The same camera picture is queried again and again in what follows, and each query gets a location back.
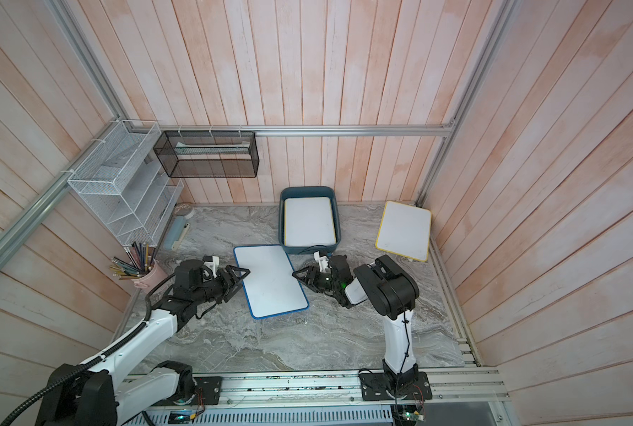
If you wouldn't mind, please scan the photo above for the light blue stapler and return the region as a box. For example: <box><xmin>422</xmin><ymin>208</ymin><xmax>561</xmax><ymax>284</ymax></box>
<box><xmin>161</xmin><ymin>216</ymin><xmax>188</xmax><ymax>250</ymax></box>

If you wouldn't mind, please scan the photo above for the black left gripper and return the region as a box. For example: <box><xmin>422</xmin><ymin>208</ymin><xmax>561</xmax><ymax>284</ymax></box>
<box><xmin>194</xmin><ymin>264</ymin><xmax>253</xmax><ymax>305</ymax></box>

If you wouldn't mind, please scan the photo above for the black mesh wall basket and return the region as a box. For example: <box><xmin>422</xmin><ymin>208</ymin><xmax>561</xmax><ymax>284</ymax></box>
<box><xmin>154</xmin><ymin>130</ymin><xmax>260</xmax><ymax>179</ymax></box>

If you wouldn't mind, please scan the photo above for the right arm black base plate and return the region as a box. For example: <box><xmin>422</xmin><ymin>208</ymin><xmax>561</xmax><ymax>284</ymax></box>
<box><xmin>357</xmin><ymin>368</ymin><xmax>433</xmax><ymax>402</ymax></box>

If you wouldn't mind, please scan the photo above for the blue-framed whiteboard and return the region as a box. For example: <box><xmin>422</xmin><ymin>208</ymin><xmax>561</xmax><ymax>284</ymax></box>
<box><xmin>234</xmin><ymin>245</ymin><xmax>309</xmax><ymax>320</ymax></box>

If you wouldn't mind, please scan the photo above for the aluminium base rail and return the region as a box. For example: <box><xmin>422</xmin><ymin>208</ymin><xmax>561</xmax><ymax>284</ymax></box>
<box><xmin>202</xmin><ymin>367</ymin><xmax>509</xmax><ymax>412</ymax></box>

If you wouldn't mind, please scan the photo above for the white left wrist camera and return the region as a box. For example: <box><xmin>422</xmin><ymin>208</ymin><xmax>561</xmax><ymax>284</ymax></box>
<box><xmin>202</xmin><ymin>256</ymin><xmax>220</xmax><ymax>277</ymax></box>

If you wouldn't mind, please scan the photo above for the yellow-framed whiteboard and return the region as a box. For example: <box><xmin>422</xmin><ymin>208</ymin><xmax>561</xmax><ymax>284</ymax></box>
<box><xmin>375</xmin><ymin>201</ymin><xmax>432</xmax><ymax>262</ymax></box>
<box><xmin>284</xmin><ymin>197</ymin><xmax>337</xmax><ymax>247</ymax></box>

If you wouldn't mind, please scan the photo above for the white wire wall shelf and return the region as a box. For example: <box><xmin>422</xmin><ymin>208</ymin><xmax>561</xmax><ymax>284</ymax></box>
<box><xmin>68</xmin><ymin>120</ymin><xmax>183</xmax><ymax>247</ymax></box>

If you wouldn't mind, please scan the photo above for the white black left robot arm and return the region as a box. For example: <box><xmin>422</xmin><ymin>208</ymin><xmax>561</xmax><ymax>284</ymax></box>
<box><xmin>32</xmin><ymin>257</ymin><xmax>251</xmax><ymax>425</ymax></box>

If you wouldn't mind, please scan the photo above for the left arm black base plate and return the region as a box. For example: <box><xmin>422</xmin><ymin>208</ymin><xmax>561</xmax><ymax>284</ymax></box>
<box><xmin>154</xmin><ymin>376</ymin><xmax>222</xmax><ymax>409</ymax></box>

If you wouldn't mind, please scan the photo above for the aluminium horizontal wall rail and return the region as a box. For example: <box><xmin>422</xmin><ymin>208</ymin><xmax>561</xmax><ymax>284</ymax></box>
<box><xmin>121</xmin><ymin>123</ymin><xmax>454</xmax><ymax>138</ymax></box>

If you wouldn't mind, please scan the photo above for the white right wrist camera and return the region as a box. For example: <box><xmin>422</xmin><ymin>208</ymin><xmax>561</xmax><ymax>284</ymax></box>
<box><xmin>314</xmin><ymin>250</ymin><xmax>329</xmax><ymax>273</ymax></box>

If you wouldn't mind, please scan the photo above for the small clear tape roll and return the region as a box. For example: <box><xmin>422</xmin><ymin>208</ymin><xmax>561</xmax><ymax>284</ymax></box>
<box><xmin>174</xmin><ymin>203</ymin><xmax>194</xmax><ymax>219</ymax></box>

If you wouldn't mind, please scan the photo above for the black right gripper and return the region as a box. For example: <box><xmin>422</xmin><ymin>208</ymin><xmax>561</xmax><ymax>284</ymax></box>
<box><xmin>292</xmin><ymin>267</ymin><xmax>341</xmax><ymax>294</ymax></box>

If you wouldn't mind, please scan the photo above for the black corrugated cable conduit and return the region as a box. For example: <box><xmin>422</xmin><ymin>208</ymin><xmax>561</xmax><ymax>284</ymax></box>
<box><xmin>0</xmin><ymin>271</ymin><xmax>179</xmax><ymax>426</ymax></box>

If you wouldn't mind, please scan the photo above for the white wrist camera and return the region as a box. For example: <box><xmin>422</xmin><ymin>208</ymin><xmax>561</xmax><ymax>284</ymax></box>
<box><xmin>202</xmin><ymin>256</ymin><xmax>220</xmax><ymax>277</ymax></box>
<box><xmin>314</xmin><ymin>250</ymin><xmax>329</xmax><ymax>273</ymax></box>

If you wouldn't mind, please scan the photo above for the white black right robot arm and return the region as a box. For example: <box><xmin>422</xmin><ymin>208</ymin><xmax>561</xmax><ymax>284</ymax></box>
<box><xmin>293</xmin><ymin>252</ymin><xmax>420</xmax><ymax>400</ymax></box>

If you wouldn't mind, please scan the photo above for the teal plastic storage box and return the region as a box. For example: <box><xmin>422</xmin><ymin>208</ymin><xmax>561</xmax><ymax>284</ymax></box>
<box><xmin>278</xmin><ymin>186</ymin><xmax>341</xmax><ymax>255</ymax></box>

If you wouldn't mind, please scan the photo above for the pink pencil cup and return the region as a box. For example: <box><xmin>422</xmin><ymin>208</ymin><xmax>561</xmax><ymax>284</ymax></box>
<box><xmin>133</xmin><ymin>261</ymin><xmax>168</xmax><ymax>293</ymax></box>

